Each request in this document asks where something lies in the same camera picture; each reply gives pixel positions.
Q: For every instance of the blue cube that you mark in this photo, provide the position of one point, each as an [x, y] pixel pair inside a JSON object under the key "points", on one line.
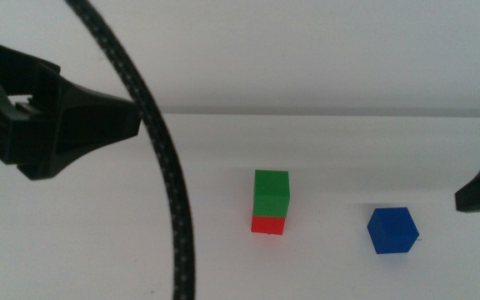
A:
{"points": [[392, 231]]}

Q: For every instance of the red cube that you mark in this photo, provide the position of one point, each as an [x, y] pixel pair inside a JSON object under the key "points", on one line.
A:
{"points": [[268, 225]]}

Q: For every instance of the green cube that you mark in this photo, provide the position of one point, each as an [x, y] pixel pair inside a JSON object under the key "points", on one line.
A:
{"points": [[271, 191]]}

